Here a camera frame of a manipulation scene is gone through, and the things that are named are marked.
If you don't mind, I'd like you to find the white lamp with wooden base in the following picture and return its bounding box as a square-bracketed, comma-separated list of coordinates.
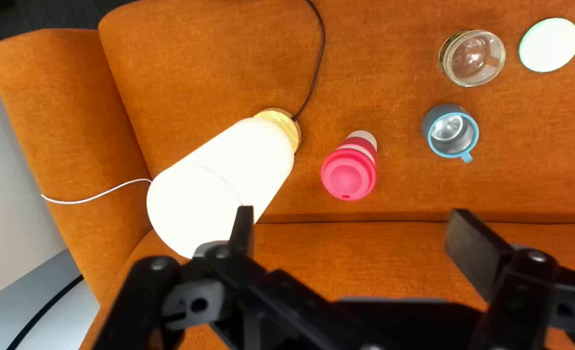
[145, 107, 302, 260]

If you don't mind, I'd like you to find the striped cup with reddish lid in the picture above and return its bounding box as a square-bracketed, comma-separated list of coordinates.
[318, 128, 380, 202]

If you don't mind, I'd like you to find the thin white cable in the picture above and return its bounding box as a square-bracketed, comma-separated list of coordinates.
[38, 177, 153, 208]

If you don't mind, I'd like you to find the mint green round lid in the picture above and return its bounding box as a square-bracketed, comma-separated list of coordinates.
[516, 15, 575, 76]

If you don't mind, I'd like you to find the white box panel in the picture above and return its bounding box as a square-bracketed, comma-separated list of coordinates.
[0, 76, 65, 307]

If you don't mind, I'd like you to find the round white panel black rim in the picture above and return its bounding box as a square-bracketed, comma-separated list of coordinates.
[0, 249, 102, 350]

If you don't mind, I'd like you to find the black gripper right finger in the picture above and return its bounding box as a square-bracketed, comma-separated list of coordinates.
[442, 208, 575, 350]

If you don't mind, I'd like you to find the blue-grey cup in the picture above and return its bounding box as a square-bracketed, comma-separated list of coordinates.
[421, 103, 481, 165]

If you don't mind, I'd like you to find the orange fabric sofa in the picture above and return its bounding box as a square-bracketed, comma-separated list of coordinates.
[0, 0, 575, 350]

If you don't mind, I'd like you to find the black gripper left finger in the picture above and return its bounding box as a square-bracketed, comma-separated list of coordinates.
[91, 204, 341, 350]

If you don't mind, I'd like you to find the thin black lamp cable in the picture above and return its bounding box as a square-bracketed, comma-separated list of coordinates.
[291, 0, 327, 122]

